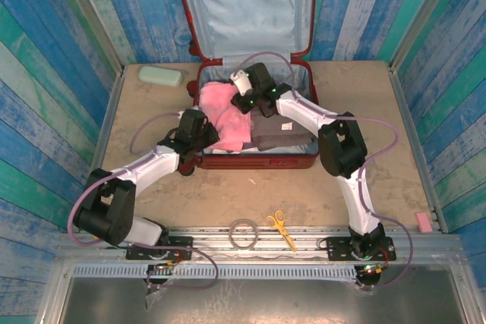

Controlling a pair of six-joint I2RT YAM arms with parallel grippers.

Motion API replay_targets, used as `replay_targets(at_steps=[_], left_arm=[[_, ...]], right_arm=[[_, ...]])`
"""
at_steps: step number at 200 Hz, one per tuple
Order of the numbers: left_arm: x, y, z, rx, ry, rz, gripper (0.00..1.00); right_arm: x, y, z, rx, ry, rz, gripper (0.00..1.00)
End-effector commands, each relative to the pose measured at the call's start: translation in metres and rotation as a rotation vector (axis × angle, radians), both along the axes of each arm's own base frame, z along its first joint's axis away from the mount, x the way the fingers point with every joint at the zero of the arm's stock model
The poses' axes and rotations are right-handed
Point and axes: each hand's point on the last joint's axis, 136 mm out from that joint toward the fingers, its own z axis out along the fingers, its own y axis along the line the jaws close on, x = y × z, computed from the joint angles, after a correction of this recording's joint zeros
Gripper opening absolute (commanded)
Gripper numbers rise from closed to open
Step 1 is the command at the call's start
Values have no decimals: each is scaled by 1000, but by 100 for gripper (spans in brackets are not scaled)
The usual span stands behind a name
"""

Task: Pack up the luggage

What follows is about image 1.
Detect pink towel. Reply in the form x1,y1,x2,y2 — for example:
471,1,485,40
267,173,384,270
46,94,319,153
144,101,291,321
199,80,254,153

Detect grey towel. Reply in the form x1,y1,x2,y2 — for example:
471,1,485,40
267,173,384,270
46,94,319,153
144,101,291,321
248,107,314,153

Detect red hard-shell suitcase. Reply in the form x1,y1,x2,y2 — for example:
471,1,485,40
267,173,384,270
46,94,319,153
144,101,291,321
161,0,320,177

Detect pale green glasses case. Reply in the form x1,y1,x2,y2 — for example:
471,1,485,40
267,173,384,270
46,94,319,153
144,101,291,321
138,65,184,88

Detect clear tape roll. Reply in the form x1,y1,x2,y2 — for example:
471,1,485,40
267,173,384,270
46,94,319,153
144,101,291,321
228,219,260,252

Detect small LED circuit board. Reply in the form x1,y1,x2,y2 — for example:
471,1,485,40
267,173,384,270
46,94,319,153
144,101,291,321
356,263,385,289
146,261,179,291

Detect grey steel sheet panel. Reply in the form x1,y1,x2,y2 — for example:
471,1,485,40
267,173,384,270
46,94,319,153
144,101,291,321
56,276,470,324

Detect pink rectangular block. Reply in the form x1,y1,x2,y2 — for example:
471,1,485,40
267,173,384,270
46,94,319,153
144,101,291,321
415,212,434,233

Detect aluminium mounting rail frame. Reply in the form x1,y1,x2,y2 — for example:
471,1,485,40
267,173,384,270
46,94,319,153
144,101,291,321
56,225,462,264

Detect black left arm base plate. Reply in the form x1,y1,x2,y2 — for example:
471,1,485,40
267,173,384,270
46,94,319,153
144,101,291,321
125,235,194,261

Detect yellow-handled scissors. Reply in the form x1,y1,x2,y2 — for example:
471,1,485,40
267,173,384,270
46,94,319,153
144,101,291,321
264,209,297,253

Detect grey slotted cable duct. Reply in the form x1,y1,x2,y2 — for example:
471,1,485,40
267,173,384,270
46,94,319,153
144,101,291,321
71,265,358,279

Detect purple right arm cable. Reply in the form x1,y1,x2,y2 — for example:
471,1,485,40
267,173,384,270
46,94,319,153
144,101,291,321
235,52,415,291

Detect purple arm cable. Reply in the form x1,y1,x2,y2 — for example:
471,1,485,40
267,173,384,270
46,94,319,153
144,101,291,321
67,111,221,291
235,52,415,291

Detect aluminium frame post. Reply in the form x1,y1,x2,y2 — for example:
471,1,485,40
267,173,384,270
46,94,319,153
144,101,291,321
389,0,466,71
52,0,126,77

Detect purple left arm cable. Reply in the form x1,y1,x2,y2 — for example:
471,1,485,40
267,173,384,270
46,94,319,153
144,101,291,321
67,111,221,291

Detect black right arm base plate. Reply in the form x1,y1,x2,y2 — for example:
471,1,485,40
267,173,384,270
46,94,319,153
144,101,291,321
326,235,396,263

